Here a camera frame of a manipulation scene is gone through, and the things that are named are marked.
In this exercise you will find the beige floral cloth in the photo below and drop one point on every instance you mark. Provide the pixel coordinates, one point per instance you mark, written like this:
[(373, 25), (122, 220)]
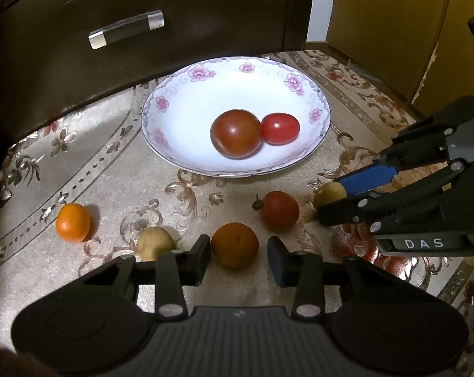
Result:
[(103, 172)]

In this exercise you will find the small yellow-green fruit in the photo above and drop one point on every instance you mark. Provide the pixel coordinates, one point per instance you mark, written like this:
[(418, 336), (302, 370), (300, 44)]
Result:
[(329, 194), (154, 243)]

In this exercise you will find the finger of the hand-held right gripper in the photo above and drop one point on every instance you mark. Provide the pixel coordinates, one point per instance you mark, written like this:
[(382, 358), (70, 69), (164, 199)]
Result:
[(341, 214), (368, 178)]

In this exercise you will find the dull orange tangerine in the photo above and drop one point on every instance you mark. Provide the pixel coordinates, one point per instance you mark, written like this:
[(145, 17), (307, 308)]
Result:
[(235, 245)]

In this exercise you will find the dark wooden nightstand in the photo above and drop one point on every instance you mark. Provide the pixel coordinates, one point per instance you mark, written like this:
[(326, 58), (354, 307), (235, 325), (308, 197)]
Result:
[(201, 15)]

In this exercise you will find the bright orange tangerine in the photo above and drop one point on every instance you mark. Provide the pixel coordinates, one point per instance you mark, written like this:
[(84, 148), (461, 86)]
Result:
[(73, 223)]

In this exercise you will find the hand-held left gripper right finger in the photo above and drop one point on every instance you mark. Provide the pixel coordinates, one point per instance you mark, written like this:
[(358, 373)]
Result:
[(278, 262)]

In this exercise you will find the red tomato with stem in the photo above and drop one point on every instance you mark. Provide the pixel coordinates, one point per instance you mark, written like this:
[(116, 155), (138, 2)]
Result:
[(279, 211)]

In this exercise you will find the white floral plate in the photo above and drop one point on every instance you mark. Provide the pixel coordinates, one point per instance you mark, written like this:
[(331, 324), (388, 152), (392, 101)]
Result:
[(205, 94)]

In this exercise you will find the yellow wooden cabinet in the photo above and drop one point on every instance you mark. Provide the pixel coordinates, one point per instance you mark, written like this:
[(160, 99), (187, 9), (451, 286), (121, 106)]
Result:
[(378, 27)]

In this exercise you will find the large dark red tomato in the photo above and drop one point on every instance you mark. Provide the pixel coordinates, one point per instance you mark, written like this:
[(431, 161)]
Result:
[(235, 135)]

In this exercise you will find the small red tomato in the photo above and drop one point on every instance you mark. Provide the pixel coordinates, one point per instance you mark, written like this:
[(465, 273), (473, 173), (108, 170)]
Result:
[(282, 128)]

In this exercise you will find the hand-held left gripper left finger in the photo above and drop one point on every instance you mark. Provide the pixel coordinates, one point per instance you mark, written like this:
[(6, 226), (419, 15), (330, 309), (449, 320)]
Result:
[(201, 260)]

